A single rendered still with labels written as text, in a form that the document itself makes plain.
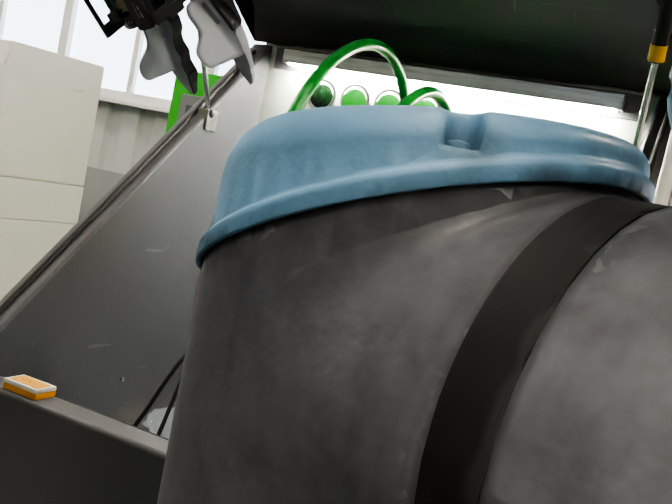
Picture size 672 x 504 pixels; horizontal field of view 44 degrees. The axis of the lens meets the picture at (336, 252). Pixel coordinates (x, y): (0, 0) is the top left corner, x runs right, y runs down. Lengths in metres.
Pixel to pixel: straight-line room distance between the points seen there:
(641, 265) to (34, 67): 3.74
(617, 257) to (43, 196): 3.83
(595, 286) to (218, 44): 0.65
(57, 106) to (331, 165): 3.77
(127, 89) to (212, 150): 4.58
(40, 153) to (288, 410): 3.75
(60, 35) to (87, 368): 5.17
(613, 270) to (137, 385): 1.18
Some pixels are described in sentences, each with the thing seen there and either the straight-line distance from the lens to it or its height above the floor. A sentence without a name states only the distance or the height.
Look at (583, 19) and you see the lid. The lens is 1.18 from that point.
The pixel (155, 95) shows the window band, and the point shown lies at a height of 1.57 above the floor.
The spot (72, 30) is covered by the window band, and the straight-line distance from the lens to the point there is 6.27.
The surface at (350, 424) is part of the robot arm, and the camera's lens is 0.17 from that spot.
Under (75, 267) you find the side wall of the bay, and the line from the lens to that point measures 1.13.
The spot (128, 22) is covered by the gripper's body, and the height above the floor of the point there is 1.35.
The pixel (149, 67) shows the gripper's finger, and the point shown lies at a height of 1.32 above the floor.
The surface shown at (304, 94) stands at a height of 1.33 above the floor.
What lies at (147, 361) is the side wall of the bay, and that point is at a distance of 1.31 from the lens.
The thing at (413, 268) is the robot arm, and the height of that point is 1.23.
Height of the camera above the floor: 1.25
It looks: 5 degrees down
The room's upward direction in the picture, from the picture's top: 11 degrees clockwise
